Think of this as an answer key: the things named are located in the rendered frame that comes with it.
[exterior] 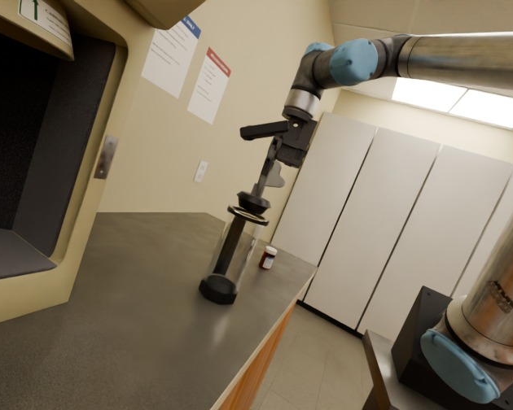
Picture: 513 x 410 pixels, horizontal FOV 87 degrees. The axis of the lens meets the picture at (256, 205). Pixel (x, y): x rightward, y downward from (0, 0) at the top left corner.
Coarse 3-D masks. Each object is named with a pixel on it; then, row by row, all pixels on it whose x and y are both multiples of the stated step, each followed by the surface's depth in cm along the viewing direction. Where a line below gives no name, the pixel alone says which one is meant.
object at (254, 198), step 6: (264, 186) 65; (240, 192) 65; (246, 192) 66; (252, 192) 65; (240, 198) 64; (246, 198) 62; (252, 198) 62; (258, 198) 62; (264, 198) 67; (240, 204) 64; (246, 204) 63; (252, 204) 62; (258, 204) 62; (264, 204) 63; (252, 210) 63; (258, 210) 63; (264, 210) 64
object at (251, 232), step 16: (240, 208) 70; (240, 224) 62; (256, 224) 62; (224, 240) 64; (240, 240) 62; (256, 240) 65; (224, 256) 63; (240, 256) 63; (208, 272) 66; (224, 272) 63; (240, 272) 65; (224, 288) 64
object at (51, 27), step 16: (0, 0) 27; (16, 0) 28; (32, 0) 30; (48, 0) 31; (0, 16) 27; (16, 16) 28; (32, 16) 29; (48, 16) 31; (64, 16) 34; (0, 32) 39; (16, 32) 39; (32, 32) 30; (48, 32) 31; (64, 32) 34; (48, 48) 40; (64, 48) 34
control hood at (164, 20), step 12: (132, 0) 34; (144, 0) 35; (156, 0) 35; (168, 0) 36; (180, 0) 36; (192, 0) 37; (204, 0) 37; (144, 12) 37; (156, 12) 37; (168, 12) 37; (180, 12) 38; (156, 24) 39; (168, 24) 39
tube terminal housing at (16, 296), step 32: (64, 0) 32; (96, 0) 33; (96, 32) 39; (128, 32) 37; (128, 64) 39; (128, 96) 41; (96, 128) 42; (96, 160) 41; (96, 192) 43; (64, 224) 43; (64, 256) 42; (0, 288) 36; (32, 288) 40; (64, 288) 45; (0, 320) 37
